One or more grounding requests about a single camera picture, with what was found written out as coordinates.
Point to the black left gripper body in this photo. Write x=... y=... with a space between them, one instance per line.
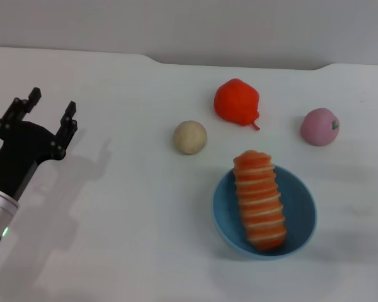
x=22 y=151

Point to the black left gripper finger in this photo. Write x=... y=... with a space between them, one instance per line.
x=67 y=126
x=19 y=108

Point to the orange striped bread loaf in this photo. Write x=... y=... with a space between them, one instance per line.
x=260 y=201

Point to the blue bowl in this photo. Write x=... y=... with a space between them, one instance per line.
x=299 y=207

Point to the beige round bun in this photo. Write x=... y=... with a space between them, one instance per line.
x=189 y=137

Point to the red toy pepper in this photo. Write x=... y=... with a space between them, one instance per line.
x=236 y=100

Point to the pink toy peach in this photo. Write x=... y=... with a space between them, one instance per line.
x=318 y=127

